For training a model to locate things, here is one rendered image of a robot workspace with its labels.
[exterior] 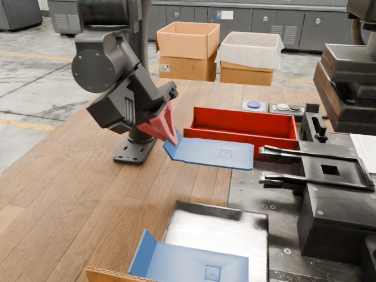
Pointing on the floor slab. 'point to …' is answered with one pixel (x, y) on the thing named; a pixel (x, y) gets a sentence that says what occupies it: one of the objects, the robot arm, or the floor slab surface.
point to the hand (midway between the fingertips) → (173, 140)
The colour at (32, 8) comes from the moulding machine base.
